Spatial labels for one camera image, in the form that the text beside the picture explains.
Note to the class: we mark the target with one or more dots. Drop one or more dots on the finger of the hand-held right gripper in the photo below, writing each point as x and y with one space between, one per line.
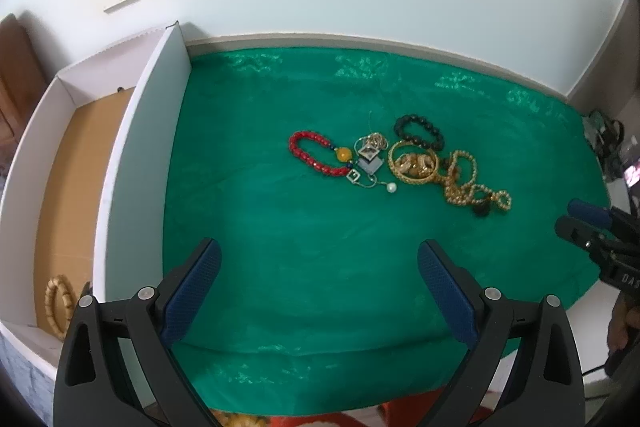
587 212
575 231

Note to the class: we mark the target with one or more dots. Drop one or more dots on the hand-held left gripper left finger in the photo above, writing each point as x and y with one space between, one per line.
192 292

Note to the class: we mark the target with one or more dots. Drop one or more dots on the grey patterned cloth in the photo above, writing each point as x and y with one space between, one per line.
25 377

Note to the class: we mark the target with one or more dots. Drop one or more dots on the silver diamond pendant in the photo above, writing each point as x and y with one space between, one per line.
368 152

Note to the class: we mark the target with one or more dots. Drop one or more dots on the gold bangle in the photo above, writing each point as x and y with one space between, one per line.
400 177

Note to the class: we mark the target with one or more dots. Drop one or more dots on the person's right hand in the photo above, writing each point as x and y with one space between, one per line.
620 322

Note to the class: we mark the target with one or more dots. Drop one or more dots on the brown wooden door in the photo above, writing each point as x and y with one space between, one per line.
17 72

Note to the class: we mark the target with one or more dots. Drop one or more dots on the dark electronic equipment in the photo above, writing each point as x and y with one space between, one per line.
605 132

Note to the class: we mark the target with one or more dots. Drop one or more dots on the silver square frame pendant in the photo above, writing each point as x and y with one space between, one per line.
354 177

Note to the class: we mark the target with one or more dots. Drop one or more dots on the grey square pendant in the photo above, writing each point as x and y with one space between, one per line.
373 165

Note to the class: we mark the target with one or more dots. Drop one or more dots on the orange cloth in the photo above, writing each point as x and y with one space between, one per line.
350 417

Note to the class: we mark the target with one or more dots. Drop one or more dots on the lit phone screen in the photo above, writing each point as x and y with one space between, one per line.
634 174

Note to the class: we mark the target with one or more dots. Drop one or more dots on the green cloth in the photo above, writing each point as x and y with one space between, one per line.
300 257

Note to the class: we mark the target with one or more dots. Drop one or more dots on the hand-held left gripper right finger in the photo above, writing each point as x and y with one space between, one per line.
447 292

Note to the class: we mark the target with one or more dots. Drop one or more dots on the white cardboard box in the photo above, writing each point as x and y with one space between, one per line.
145 147

